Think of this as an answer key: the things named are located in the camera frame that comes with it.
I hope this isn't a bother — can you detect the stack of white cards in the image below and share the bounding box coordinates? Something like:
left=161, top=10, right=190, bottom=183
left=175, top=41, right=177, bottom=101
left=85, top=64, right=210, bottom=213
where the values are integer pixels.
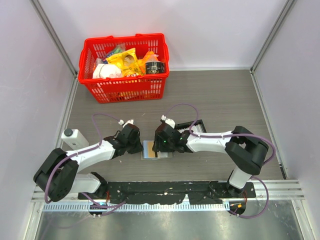
left=183, top=123, right=204, bottom=133

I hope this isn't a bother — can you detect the gold credit card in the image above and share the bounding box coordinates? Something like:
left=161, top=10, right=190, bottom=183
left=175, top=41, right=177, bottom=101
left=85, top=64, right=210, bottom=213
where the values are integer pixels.
left=147, top=141, right=156, bottom=158

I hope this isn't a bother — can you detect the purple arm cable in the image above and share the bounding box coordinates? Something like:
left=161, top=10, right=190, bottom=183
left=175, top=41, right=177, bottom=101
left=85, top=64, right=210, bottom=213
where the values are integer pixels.
left=164, top=103, right=277, bottom=173
left=44, top=113, right=125, bottom=203

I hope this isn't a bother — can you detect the grey leather card holder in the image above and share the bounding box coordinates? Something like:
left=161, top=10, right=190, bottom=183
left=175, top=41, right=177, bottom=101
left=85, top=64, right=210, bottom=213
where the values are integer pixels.
left=140, top=140, right=173, bottom=160

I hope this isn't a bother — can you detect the orange snack packet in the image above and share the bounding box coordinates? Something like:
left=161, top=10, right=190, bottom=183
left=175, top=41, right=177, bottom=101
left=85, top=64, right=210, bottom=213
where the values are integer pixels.
left=137, top=51, right=159, bottom=75

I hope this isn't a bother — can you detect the white crumpled plastic bag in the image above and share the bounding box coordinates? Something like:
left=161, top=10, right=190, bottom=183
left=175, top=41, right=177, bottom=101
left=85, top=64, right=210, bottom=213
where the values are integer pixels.
left=92, top=63, right=123, bottom=79

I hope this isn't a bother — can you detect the black card box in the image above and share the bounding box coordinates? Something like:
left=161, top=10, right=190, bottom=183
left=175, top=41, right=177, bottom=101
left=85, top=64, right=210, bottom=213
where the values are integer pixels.
left=175, top=119, right=207, bottom=133

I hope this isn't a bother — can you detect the white device with grey button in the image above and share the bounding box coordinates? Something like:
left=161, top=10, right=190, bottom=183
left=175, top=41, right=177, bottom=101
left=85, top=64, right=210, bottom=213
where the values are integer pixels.
left=61, top=128, right=89, bottom=150

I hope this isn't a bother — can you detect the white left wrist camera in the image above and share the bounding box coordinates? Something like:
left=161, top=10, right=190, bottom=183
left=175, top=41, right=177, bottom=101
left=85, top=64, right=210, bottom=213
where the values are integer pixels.
left=118, top=119, right=134, bottom=128

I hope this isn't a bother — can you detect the green blue snack packet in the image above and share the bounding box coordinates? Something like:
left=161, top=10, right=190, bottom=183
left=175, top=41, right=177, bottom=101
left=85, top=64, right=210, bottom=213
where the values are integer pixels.
left=101, top=43, right=126, bottom=64

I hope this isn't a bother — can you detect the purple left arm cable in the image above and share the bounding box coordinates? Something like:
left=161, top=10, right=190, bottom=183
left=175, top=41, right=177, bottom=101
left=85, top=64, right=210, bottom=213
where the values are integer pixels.
left=44, top=113, right=125, bottom=203

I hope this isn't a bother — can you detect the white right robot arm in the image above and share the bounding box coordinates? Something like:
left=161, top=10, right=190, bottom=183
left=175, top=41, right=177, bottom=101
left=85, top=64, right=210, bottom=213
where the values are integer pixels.
left=152, top=122, right=269, bottom=198

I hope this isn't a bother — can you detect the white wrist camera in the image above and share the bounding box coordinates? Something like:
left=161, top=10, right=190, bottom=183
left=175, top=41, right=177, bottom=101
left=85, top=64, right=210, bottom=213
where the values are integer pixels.
left=118, top=119, right=134, bottom=128
left=160, top=115, right=176, bottom=129

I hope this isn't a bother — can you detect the black labelled bottle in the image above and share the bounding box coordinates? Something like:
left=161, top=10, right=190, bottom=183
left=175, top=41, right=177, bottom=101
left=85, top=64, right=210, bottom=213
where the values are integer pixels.
left=145, top=61, right=166, bottom=75

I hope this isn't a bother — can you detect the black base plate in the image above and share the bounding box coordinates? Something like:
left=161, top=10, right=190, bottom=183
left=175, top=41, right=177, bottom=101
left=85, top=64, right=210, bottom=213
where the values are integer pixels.
left=87, top=181, right=256, bottom=205

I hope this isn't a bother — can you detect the yellow snack bag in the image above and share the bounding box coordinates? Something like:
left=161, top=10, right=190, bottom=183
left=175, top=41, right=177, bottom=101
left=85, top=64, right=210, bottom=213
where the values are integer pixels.
left=106, top=47, right=143, bottom=77

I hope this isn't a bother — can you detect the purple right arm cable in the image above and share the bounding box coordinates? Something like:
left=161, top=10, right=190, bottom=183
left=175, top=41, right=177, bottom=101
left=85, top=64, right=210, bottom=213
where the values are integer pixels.
left=164, top=103, right=277, bottom=173

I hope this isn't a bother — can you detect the red plastic shopping basket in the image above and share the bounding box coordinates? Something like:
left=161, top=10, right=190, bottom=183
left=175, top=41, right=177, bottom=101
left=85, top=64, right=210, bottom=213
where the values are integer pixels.
left=78, top=33, right=170, bottom=104

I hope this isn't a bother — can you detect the white slotted cable duct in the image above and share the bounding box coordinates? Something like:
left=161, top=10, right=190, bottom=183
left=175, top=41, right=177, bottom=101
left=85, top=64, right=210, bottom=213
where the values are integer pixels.
left=42, top=201, right=230, bottom=213

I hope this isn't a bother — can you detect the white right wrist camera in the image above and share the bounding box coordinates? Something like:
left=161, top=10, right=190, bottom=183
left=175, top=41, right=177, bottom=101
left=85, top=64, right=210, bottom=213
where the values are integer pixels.
left=160, top=115, right=176, bottom=129

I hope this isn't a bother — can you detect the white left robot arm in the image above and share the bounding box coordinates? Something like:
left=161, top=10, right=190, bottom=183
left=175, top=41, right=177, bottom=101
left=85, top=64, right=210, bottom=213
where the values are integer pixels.
left=33, top=121, right=143, bottom=204

